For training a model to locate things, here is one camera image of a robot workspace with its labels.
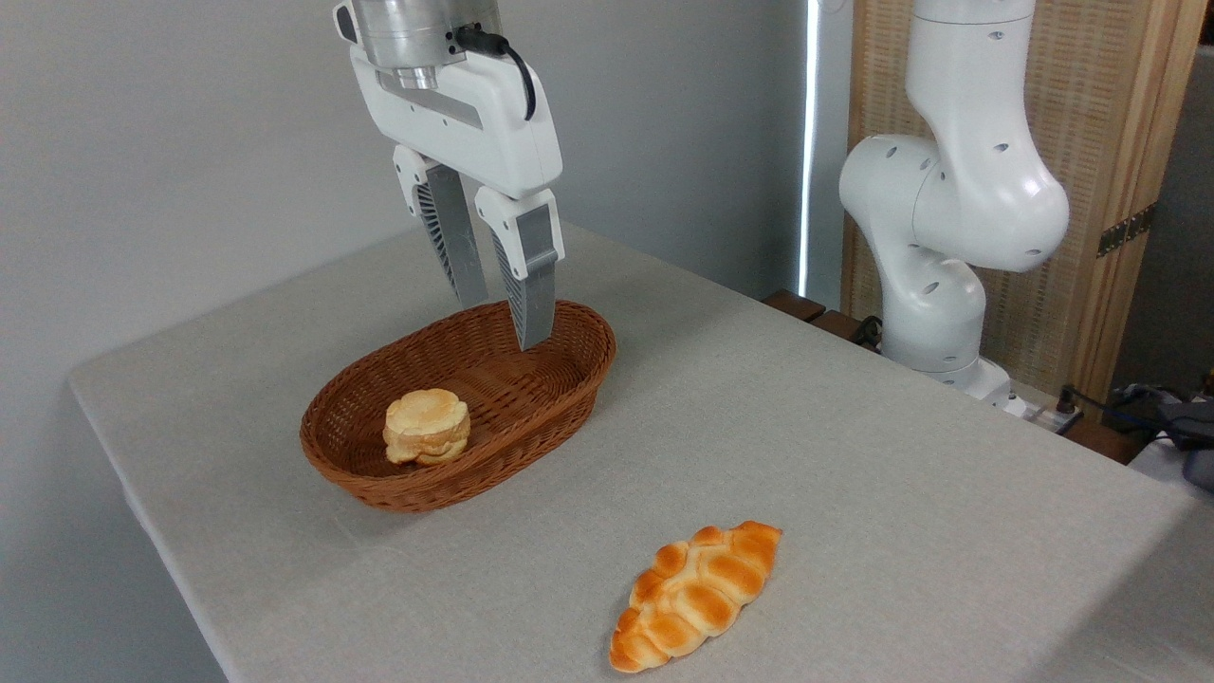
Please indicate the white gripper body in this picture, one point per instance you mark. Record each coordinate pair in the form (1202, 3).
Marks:
(474, 123)

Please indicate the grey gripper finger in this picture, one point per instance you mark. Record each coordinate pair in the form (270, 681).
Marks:
(455, 237)
(536, 285)

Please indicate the round pale bread bun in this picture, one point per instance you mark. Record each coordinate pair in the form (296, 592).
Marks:
(427, 425)

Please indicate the braided golden bread loaf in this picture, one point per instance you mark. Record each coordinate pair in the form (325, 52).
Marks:
(697, 598)

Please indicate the brown oval wicker basket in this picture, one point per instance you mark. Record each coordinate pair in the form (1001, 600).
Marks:
(455, 479)

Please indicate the grey tablecloth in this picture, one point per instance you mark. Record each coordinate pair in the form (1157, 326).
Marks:
(854, 493)

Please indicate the white power strip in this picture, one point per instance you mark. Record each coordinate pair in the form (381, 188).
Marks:
(1040, 415)

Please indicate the wooden woven folding screen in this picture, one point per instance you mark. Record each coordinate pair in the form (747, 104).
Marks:
(1091, 133)

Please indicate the dark metal screen hinge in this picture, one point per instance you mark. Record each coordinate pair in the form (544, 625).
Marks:
(1127, 230)

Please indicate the dark bag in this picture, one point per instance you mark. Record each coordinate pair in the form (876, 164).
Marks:
(1152, 408)

